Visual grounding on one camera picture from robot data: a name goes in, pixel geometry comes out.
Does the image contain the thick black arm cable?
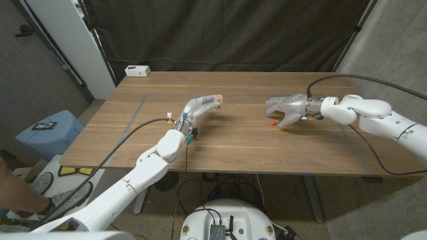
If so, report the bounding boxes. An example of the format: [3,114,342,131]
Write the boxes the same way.
[29,117,171,231]
[306,73,427,101]

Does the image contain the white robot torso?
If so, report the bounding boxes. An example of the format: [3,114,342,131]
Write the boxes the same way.
[179,199,277,240]

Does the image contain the black wall rail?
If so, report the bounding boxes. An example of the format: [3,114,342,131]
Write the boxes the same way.
[12,0,95,103]

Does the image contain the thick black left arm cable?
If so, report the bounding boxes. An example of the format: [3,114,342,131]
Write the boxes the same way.
[29,117,171,231]

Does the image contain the grey table leg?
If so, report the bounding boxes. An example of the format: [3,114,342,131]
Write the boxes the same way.
[302,175,325,223]

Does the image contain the black phone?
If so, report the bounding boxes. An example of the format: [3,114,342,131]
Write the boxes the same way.
[31,121,58,131]

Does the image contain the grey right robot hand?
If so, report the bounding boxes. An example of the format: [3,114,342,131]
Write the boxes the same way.
[266,94,316,129]

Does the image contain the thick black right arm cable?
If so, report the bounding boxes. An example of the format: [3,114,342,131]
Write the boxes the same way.
[306,73,427,101]

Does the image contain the blue stool with phone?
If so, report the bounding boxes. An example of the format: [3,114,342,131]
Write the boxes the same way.
[15,110,84,161]

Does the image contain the black backdrop curtain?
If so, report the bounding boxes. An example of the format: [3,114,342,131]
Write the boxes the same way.
[81,0,380,76]

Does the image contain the grey sneaker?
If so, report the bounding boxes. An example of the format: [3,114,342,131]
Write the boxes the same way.
[31,171,54,196]
[49,181,93,219]

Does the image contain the black floor cables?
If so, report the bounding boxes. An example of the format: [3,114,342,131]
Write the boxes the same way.
[176,172,264,216]

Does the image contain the white table leg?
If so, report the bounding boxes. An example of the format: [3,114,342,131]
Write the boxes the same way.
[133,188,149,215]

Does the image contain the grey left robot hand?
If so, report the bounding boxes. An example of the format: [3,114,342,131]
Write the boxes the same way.
[175,95,222,134]

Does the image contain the white power strip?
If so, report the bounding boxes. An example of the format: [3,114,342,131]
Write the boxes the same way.
[125,65,151,78]

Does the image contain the round black floor fan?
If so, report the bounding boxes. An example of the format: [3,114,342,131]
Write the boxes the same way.
[155,171,180,192]

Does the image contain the white pillar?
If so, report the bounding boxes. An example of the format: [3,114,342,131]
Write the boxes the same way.
[25,0,116,100]

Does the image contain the black backdrop stand pole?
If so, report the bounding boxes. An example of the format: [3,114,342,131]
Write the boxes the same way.
[77,0,118,87]
[332,0,380,73]

